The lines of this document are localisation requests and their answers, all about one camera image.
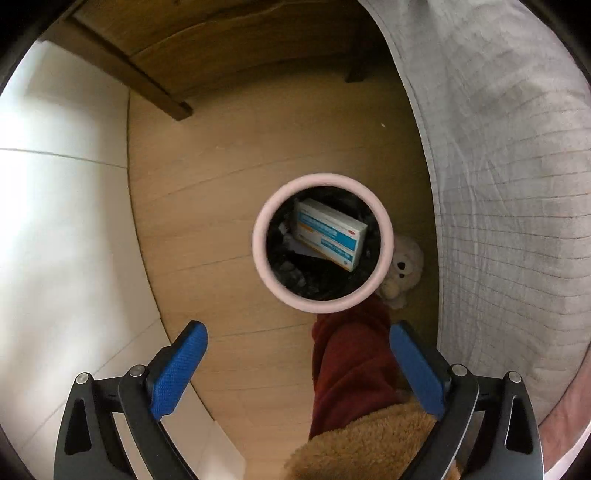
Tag person's right forearm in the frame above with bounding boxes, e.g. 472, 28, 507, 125
538, 383, 588, 480

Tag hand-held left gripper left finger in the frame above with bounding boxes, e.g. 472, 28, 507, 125
54, 320, 208, 480

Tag person's red trouser leg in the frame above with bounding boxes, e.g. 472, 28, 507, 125
308, 298, 408, 439

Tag white paper scrap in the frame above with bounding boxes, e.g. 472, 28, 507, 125
283, 232, 320, 256

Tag pink rimmed trash bin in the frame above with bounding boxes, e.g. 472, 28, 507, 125
252, 173, 395, 315

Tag white blue medicine box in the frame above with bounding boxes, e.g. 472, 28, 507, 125
292, 198, 369, 271

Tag wooden furniture frame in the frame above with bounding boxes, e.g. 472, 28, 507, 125
62, 0, 384, 121

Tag small white plush toy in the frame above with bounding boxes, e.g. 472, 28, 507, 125
379, 234, 424, 310

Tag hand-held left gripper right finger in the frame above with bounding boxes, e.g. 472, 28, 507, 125
389, 320, 541, 480

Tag grey quilted bedspread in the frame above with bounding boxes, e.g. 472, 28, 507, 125
358, 0, 591, 425

